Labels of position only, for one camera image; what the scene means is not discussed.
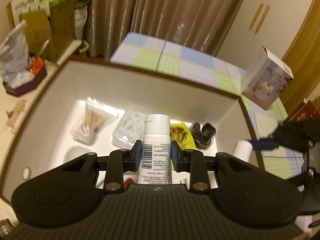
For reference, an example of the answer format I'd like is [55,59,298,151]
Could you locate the small white bottle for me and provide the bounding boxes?
[233,140,253,162]

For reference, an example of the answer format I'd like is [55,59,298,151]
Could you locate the red candy packet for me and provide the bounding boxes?
[124,178,135,190]

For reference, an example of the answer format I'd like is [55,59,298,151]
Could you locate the brown velvet scrunchie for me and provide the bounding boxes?
[190,122,216,150]

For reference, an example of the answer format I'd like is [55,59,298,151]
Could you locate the yellow snack pouch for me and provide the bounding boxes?
[170,123,196,150]

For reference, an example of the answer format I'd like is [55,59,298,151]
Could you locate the white cream tube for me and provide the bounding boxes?
[138,114,172,185]

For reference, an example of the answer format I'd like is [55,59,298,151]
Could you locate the cotton swab bag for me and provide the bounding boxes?
[71,97,118,146]

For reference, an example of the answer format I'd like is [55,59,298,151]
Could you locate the white plastic hair clip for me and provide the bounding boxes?
[180,178,189,185]

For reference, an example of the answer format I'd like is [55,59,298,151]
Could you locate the white rice paddle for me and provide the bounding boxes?
[63,146,91,163]

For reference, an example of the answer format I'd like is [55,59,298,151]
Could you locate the red gift box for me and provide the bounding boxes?
[286,100,320,121]

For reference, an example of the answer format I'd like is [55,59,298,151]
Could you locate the brown cardboard storage box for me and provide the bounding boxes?
[1,57,256,202]

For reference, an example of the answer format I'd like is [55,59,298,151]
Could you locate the white humidifier box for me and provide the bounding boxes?
[241,47,293,110]

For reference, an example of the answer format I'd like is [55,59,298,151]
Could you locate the small white cap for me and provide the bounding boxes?
[22,166,31,181]

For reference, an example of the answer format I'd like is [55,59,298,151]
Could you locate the plaid tablecloth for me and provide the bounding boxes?
[110,33,304,178]

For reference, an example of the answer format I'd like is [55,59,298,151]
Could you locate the dark purple tray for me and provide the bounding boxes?
[3,66,47,98]

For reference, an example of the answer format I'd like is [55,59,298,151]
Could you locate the plastic bag in tray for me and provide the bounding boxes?
[1,20,35,88]

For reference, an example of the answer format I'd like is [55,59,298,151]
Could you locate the brown curtain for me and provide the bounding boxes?
[86,0,243,59]

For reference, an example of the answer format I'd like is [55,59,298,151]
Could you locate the brown cardboard boxes pile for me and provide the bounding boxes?
[6,0,75,62]

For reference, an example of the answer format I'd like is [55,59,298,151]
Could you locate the stacked white bowls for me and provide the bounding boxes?
[74,5,87,40]

